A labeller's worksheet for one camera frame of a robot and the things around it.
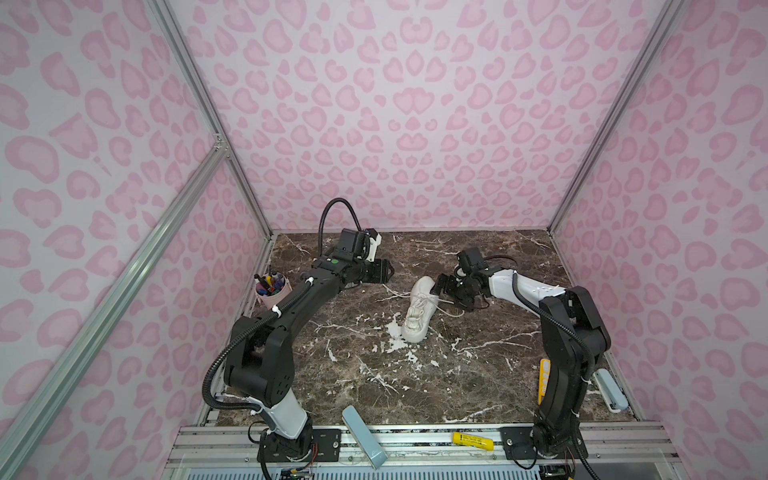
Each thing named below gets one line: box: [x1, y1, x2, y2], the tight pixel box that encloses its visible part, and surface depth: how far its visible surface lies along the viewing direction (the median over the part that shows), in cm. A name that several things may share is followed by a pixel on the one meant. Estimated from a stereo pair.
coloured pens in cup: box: [254, 270, 285, 296], surface depth 92 cm
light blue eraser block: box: [341, 405, 388, 470], surface depth 72 cm
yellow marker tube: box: [451, 432, 495, 451], surface depth 74 cm
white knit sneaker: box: [401, 276, 439, 343], surface depth 92 cm
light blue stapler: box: [593, 368, 629, 414], surface depth 80 cm
